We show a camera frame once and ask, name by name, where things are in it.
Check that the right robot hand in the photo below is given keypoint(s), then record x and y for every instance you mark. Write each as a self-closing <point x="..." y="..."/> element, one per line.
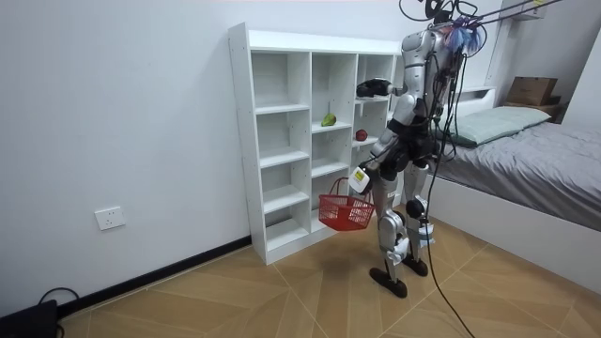
<point x="373" y="87"/>

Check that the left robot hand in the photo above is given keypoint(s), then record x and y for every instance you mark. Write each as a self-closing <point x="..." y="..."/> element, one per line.
<point x="360" y="178"/>

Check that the red plastic basket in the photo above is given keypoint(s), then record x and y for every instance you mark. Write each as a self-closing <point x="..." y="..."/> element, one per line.
<point x="343" y="213"/>

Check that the green fruit soft toy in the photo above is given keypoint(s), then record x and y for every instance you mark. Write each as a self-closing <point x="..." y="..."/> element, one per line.
<point x="328" y="120"/>

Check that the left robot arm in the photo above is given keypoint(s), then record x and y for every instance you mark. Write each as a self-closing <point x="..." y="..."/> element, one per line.
<point x="405" y="105"/>

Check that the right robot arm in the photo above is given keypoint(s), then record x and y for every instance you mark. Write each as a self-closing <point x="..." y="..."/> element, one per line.
<point x="399" y="90"/>

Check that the red strawberry soft toy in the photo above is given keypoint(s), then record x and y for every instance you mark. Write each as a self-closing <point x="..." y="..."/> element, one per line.
<point x="361" y="135"/>

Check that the robot legs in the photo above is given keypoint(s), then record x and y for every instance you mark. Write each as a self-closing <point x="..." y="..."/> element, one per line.
<point x="389" y="225"/>

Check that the robot body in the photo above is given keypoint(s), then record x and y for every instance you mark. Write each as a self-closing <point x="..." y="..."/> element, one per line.
<point x="434" y="70"/>

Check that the white cubby shelf unit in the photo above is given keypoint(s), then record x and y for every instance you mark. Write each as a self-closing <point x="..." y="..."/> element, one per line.
<point x="282" y="131"/>

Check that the grey-green pillow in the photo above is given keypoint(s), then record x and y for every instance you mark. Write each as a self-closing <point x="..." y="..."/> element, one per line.
<point x="493" y="124"/>

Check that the cardboard box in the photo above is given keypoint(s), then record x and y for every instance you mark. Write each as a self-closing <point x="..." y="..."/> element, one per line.
<point x="531" y="90"/>

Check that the grey bed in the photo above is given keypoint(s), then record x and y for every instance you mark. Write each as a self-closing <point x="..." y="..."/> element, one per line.
<point x="535" y="173"/>

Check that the brown wooden nightstand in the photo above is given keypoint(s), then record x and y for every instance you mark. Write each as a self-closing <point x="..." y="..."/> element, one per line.
<point x="549" y="111"/>

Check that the black box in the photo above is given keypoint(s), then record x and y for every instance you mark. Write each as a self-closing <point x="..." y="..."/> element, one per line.
<point x="28" y="321"/>

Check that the white wall shelf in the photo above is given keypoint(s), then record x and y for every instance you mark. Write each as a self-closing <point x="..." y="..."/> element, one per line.
<point x="523" y="11"/>

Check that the white wall socket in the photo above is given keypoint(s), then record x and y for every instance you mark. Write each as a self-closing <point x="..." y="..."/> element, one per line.
<point x="109" y="218"/>

